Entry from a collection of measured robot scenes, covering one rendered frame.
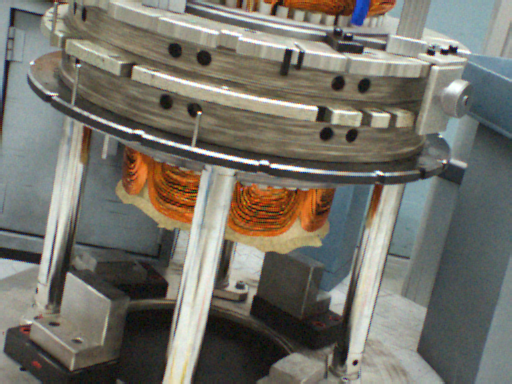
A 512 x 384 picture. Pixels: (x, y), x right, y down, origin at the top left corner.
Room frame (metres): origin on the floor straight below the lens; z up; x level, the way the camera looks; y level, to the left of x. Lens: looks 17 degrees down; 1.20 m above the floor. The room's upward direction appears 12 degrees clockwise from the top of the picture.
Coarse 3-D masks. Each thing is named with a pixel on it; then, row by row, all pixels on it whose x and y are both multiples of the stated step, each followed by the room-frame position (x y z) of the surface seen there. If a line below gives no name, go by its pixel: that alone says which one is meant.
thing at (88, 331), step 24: (72, 288) 0.73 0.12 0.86; (96, 288) 0.71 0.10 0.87; (72, 312) 0.72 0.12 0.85; (96, 312) 0.70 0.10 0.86; (120, 312) 0.70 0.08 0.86; (48, 336) 0.70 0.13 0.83; (72, 336) 0.70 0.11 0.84; (96, 336) 0.70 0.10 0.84; (120, 336) 0.71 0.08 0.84; (72, 360) 0.68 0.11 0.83; (96, 360) 0.69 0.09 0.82
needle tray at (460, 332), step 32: (480, 64) 1.01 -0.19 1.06; (480, 96) 0.91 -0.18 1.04; (480, 128) 0.93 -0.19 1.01; (480, 160) 0.91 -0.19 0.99; (480, 192) 0.90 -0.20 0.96; (480, 224) 0.89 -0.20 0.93; (448, 256) 0.92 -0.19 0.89; (480, 256) 0.88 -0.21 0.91; (448, 288) 0.91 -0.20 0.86; (480, 288) 0.86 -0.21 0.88; (448, 320) 0.89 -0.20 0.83; (480, 320) 0.85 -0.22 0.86; (448, 352) 0.88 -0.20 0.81; (480, 352) 0.84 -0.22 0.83
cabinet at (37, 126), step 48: (0, 0) 0.94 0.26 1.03; (48, 0) 0.95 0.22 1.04; (0, 48) 0.94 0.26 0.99; (48, 48) 0.95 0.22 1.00; (0, 96) 0.95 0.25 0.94; (0, 144) 0.95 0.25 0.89; (48, 144) 0.95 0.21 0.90; (96, 144) 0.96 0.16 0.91; (0, 192) 0.95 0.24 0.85; (48, 192) 0.95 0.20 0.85; (96, 192) 0.96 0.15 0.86; (0, 240) 0.95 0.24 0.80; (96, 240) 0.96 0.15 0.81; (144, 240) 0.96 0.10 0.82
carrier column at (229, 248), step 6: (228, 240) 0.91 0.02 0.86; (228, 246) 0.91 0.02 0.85; (234, 246) 0.91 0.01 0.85; (222, 252) 0.91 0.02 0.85; (228, 252) 0.91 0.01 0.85; (234, 252) 0.92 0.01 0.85; (222, 258) 0.91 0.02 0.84; (228, 258) 0.91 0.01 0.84; (222, 264) 0.91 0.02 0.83; (228, 264) 0.91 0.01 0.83; (222, 270) 0.91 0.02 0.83; (228, 270) 0.91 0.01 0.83; (222, 276) 0.91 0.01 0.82; (228, 276) 0.92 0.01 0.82; (216, 282) 0.91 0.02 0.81; (222, 282) 0.91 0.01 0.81; (228, 282) 0.92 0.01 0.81
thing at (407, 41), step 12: (408, 0) 0.70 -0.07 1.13; (420, 0) 0.70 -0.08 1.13; (408, 12) 0.70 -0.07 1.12; (420, 12) 0.70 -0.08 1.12; (408, 24) 0.70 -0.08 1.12; (420, 24) 0.70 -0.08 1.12; (396, 36) 0.70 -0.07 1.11; (408, 36) 0.70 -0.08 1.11; (420, 36) 0.70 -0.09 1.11; (396, 48) 0.70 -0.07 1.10; (408, 48) 0.70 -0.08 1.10; (420, 48) 0.70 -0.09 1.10
